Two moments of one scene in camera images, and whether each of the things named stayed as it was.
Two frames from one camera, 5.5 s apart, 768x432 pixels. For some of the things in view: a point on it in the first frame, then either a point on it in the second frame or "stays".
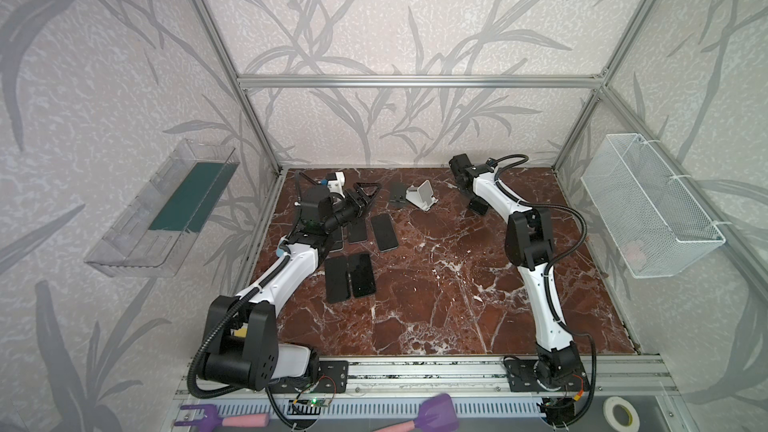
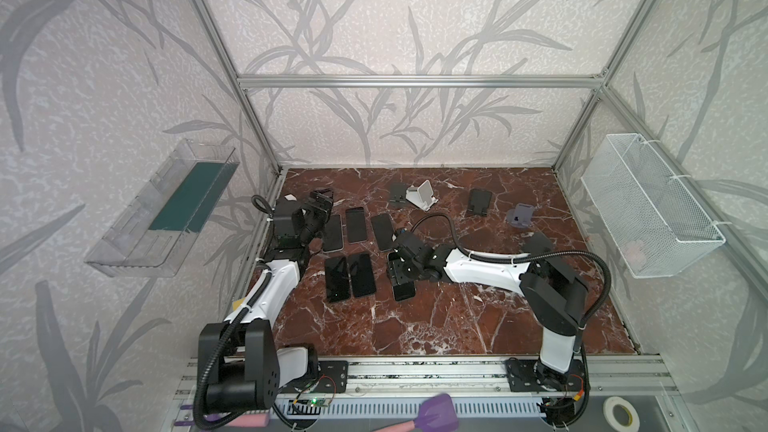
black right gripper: x=473 y=198 to x=399 y=264
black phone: x=336 y=275 stays
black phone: x=478 y=205 to x=404 y=291
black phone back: x=361 y=275 stays
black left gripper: x=355 y=200 to x=318 y=207
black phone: x=357 y=230 stays
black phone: x=385 y=231 stays
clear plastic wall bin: x=151 y=233 stays
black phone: x=337 y=240 stays
